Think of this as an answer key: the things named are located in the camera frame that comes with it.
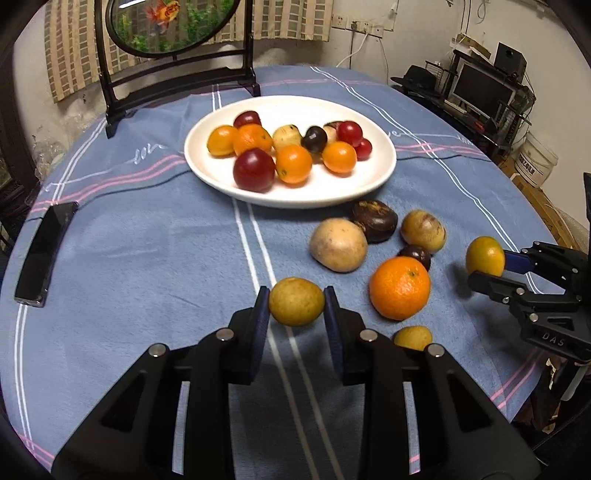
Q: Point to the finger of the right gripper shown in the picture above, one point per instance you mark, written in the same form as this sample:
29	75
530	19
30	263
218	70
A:
519	262
501	290

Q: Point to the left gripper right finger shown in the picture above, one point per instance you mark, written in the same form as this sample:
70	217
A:
363	356

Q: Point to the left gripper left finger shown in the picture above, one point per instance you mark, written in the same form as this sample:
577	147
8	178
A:
228	356

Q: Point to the yellow-green citrus fruit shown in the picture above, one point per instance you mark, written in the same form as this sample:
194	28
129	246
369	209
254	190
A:
485	254

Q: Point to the yellow-brown small fruit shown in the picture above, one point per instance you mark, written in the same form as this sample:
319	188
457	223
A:
296	302

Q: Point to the dark purple plum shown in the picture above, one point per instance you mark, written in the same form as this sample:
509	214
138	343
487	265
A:
417	252

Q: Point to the tan round fruit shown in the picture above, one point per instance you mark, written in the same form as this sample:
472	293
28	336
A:
423	229
286	135

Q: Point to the small yellow fruit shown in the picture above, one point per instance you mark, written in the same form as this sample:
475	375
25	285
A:
413	337

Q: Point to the small orange fruit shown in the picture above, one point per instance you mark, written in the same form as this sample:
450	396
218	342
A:
400	288

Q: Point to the tan round fruit on cloth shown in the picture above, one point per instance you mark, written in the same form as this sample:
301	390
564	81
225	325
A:
423	229

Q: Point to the white plastic bucket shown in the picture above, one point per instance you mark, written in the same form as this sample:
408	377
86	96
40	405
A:
534	161

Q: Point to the large tan potato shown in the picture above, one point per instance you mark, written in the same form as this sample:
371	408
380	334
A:
339	245

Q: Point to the brown mangosteen fruit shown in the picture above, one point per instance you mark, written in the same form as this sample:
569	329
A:
377	220

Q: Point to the computer monitor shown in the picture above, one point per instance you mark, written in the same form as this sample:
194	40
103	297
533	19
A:
481	91

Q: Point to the white round plate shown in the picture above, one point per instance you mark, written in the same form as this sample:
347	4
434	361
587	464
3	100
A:
336	176

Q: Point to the small red cherry tomato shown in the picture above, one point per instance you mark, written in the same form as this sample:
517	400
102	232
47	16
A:
364	149

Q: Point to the red plum under gripper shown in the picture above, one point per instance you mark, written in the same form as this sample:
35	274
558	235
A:
254	170

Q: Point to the small orange tomato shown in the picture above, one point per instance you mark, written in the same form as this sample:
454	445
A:
293	164

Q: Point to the black smartphone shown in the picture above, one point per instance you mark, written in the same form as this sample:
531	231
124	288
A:
35	276

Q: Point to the orange tangerine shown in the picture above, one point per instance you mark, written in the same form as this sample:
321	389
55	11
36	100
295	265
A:
251	136

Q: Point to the dark red plum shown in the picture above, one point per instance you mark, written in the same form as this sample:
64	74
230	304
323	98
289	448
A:
246	118

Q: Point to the round goldfish screen stand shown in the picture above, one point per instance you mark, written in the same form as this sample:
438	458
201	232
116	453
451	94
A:
105	36

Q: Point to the striped beige curtain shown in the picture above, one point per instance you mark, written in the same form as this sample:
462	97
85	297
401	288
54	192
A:
69	32

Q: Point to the wall power strip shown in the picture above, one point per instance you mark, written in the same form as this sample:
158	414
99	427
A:
343	22

